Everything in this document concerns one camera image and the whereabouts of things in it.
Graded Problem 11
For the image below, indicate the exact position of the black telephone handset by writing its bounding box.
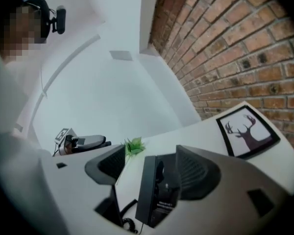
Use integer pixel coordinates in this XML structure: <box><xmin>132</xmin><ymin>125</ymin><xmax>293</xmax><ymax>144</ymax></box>
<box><xmin>135</xmin><ymin>153</ymin><xmax>185</xmax><ymax>229</ymax></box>

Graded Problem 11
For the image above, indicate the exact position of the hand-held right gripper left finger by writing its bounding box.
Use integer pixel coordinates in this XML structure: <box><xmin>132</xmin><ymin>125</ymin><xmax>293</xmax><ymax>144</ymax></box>
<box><xmin>40</xmin><ymin>144</ymin><xmax>141</xmax><ymax>235</ymax></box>

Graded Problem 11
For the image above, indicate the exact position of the white ceiling vent panel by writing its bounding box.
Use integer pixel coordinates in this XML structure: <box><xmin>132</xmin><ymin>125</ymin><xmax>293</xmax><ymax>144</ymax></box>
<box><xmin>109</xmin><ymin>49</ymin><xmax>133</xmax><ymax>61</ymax></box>

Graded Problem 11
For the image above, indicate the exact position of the black framed deer picture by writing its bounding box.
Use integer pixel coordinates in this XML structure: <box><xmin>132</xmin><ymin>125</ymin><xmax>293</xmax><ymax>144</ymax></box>
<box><xmin>215</xmin><ymin>104</ymin><xmax>281</xmax><ymax>160</ymax></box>

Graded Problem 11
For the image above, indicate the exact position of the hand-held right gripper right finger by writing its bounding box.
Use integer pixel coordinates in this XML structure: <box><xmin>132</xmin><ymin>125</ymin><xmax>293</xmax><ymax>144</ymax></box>
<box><xmin>142</xmin><ymin>144</ymin><xmax>294</xmax><ymax>235</ymax></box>

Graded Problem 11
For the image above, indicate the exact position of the black head-worn camera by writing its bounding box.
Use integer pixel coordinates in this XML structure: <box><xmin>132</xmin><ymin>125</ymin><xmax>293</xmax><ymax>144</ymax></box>
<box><xmin>50</xmin><ymin>5</ymin><xmax>67</xmax><ymax>35</ymax></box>

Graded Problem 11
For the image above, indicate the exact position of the person's white shirt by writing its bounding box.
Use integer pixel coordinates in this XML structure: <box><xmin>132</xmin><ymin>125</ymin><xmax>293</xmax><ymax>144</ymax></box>
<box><xmin>0</xmin><ymin>42</ymin><xmax>53</xmax><ymax>235</ymax></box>

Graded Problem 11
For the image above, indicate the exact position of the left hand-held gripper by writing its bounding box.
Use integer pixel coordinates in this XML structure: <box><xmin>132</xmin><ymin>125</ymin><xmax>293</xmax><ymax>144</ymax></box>
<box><xmin>54</xmin><ymin>127</ymin><xmax>112</xmax><ymax>156</ymax></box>

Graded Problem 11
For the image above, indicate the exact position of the black head mount band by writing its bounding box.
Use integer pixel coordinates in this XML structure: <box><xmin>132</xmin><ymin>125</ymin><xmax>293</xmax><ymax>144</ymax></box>
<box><xmin>23</xmin><ymin>0</ymin><xmax>55</xmax><ymax>39</ymax></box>

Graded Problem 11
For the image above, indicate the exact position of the small green plant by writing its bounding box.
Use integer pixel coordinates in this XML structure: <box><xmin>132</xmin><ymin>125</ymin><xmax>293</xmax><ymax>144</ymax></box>
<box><xmin>121</xmin><ymin>136</ymin><xmax>147</xmax><ymax>159</ymax></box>

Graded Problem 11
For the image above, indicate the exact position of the white ceiling cable trunking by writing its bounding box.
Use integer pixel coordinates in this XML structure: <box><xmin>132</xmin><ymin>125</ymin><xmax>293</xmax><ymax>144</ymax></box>
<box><xmin>26</xmin><ymin>34</ymin><xmax>101</xmax><ymax>141</ymax></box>

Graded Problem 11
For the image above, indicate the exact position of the white table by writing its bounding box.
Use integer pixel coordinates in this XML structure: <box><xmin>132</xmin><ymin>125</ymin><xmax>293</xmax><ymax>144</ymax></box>
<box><xmin>52</xmin><ymin>101</ymin><xmax>294</xmax><ymax>233</ymax></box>

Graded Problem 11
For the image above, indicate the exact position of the black coiled telephone cord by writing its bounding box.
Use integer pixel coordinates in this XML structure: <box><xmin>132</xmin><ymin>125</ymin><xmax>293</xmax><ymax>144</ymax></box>
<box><xmin>119</xmin><ymin>199</ymin><xmax>141</xmax><ymax>235</ymax></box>

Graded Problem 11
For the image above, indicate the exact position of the person's head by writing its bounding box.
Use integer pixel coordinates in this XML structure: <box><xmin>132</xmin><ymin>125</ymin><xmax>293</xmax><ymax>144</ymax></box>
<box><xmin>0</xmin><ymin>3</ymin><xmax>48</xmax><ymax>64</ymax></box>

